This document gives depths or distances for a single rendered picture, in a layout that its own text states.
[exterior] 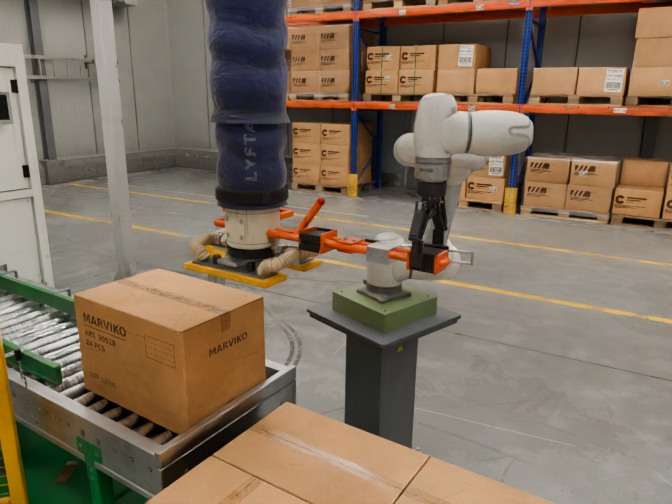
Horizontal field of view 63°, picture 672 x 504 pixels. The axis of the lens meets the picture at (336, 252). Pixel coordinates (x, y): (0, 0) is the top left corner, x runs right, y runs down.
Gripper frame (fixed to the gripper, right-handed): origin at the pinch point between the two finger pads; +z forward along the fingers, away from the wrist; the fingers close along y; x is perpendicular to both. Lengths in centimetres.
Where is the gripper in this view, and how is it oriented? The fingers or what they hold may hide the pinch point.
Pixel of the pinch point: (427, 256)
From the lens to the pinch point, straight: 147.5
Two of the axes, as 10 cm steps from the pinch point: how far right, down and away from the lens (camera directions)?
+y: -5.4, 2.2, -8.1
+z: -0.1, 9.6, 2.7
